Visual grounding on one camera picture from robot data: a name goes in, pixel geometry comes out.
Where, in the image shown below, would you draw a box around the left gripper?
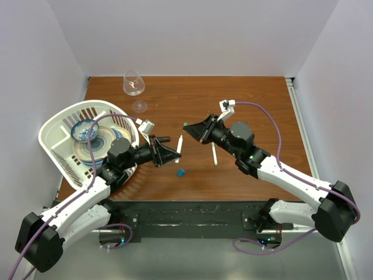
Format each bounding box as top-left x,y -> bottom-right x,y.
122,135 -> 181,170

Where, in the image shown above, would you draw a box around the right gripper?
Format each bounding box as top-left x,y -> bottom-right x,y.
183,114 -> 240,158

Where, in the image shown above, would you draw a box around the white pen dark green end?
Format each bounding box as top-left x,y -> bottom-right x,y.
174,135 -> 183,164

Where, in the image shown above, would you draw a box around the white pen light green end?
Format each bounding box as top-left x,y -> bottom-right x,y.
211,142 -> 218,166

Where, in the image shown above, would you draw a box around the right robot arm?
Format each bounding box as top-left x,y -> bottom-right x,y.
183,114 -> 360,242

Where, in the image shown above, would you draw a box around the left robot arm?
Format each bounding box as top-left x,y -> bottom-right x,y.
15,135 -> 181,272

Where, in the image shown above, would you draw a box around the black blue highlighter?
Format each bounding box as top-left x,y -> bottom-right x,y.
157,136 -> 171,143

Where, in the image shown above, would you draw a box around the blue highlighter cap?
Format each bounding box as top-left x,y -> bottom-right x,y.
177,169 -> 185,177

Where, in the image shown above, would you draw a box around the stacked plates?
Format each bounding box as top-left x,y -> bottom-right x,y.
73,126 -> 131,166

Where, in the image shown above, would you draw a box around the clear wine glass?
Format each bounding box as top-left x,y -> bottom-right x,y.
122,71 -> 147,113

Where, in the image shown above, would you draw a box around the blue patterned bowl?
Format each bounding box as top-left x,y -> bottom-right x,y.
71,119 -> 99,143

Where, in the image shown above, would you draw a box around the white plastic basket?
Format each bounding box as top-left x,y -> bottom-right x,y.
38,100 -> 139,190

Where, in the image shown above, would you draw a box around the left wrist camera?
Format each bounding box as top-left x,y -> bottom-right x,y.
135,118 -> 154,142

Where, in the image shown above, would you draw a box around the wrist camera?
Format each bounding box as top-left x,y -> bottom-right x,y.
217,99 -> 235,122
135,118 -> 154,142

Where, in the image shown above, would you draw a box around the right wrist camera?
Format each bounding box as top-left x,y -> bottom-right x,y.
217,99 -> 235,122

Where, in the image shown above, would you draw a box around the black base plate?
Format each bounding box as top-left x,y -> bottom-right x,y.
99,200 -> 294,248

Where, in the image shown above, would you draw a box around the aluminium frame rail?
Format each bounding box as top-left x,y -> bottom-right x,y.
285,78 -> 358,279

